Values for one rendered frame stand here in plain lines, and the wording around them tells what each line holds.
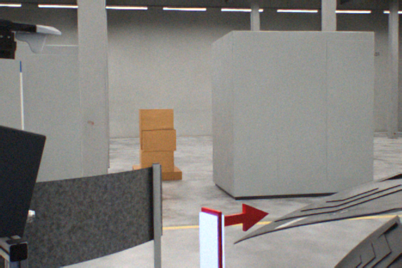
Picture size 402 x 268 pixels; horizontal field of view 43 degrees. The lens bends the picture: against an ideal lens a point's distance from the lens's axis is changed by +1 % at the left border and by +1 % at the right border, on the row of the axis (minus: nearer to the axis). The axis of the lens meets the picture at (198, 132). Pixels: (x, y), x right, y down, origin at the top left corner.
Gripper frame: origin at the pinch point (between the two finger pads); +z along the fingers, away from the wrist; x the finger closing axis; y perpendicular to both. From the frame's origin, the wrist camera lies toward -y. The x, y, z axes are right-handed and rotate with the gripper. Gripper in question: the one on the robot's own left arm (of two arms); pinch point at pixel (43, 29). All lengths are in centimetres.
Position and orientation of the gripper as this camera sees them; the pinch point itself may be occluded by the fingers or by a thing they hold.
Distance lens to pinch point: 124.2
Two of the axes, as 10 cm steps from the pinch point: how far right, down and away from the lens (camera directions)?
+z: 6.7, -0.5, 7.4
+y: -0.9, 9.9, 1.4
